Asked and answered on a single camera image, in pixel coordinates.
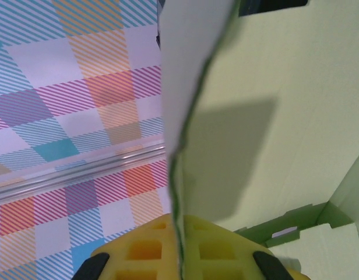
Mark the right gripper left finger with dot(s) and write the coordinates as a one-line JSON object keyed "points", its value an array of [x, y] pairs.
{"points": [[144, 251]]}

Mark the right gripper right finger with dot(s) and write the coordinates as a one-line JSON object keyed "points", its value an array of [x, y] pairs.
{"points": [[220, 253]]}

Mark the light green paper box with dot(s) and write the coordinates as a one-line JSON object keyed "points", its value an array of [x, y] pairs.
{"points": [[284, 116]]}

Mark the aluminium frame post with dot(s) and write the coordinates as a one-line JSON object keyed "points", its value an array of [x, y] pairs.
{"points": [[80, 172]]}

